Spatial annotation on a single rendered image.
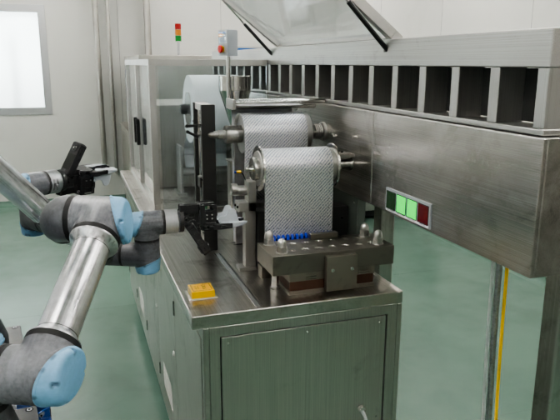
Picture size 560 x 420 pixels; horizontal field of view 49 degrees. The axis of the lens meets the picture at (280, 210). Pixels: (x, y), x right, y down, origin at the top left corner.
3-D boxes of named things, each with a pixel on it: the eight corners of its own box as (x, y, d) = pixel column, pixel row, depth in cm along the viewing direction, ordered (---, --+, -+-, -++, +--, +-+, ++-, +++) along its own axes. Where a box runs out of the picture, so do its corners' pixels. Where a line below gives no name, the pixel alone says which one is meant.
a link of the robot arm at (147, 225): (127, 236, 190) (125, 208, 188) (162, 232, 193) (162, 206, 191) (129, 242, 182) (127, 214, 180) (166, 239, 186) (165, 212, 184)
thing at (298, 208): (264, 241, 201) (264, 185, 197) (331, 235, 208) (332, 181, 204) (265, 241, 200) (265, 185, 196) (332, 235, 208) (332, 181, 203)
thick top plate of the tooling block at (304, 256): (257, 260, 197) (257, 242, 196) (370, 249, 209) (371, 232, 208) (272, 277, 182) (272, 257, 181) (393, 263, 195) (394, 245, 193)
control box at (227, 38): (214, 56, 245) (214, 29, 243) (228, 56, 249) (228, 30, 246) (223, 56, 239) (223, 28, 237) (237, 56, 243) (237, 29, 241)
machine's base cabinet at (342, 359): (130, 299, 424) (123, 176, 405) (222, 288, 444) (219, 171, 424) (207, 586, 192) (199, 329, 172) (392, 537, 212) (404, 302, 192)
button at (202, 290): (187, 292, 189) (187, 284, 189) (210, 289, 191) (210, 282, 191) (192, 300, 183) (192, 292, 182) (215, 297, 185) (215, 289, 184)
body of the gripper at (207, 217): (219, 204, 189) (180, 207, 185) (219, 232, 191) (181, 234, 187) (213, 199, 196) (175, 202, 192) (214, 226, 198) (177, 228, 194)
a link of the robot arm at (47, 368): (2, 415, 123) (87, 217, 161) (74, 420, 122) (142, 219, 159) (-22, 386, 114) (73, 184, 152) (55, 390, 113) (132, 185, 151)
